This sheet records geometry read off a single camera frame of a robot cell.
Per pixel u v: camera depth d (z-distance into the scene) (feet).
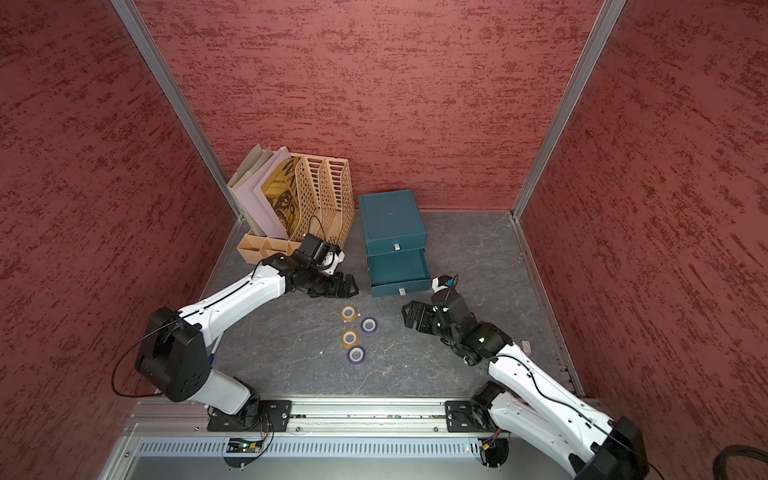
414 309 2.27
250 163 3.10
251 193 2.83
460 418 2.41
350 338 2.88
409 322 2.28
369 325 2.94
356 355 2.74
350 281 2.54
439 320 2.03
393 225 2.88
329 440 2.34
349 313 3.02
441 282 2.33
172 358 1.40
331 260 2.38
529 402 1.59
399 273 2.96
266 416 2.40
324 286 2.40
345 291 2.48
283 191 3.20
